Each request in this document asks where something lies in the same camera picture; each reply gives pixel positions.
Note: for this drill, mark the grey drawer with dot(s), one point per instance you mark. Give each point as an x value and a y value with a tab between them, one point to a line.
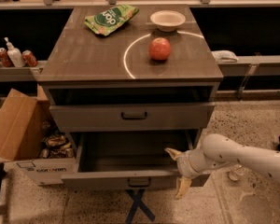
127	160
105	118

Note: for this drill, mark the white pump bottle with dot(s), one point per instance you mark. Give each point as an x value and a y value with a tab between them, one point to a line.
14	54

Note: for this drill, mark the folded white cloth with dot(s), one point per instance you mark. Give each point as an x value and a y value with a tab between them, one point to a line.
225	56

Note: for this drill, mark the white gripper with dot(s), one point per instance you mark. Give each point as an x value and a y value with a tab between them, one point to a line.
186	163

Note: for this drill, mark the grey drawer cabinet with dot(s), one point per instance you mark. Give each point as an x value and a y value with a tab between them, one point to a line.
89	69

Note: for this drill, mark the snack bags in box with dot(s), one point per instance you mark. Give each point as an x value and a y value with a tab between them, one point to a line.
56	146

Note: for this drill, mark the cardboard box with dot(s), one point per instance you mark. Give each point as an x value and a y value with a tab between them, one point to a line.
22	132

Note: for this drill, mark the red apple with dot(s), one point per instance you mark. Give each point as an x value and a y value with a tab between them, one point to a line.
159	49

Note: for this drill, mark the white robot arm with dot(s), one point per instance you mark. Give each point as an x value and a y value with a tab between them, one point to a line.
218	151

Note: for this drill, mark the grey top drawer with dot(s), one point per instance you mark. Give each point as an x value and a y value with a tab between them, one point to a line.
105	118

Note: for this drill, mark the red soda can right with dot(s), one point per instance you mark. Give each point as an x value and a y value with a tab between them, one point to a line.
29	58

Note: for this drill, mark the white paper bowl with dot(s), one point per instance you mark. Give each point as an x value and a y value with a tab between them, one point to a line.
167	20

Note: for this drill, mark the red soda can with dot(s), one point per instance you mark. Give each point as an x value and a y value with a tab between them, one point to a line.
6	62
29	58

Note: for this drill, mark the red soda can left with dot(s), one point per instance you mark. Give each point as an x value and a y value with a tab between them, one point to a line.
6	62

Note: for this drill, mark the green chip bag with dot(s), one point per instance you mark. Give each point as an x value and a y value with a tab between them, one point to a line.
108	21

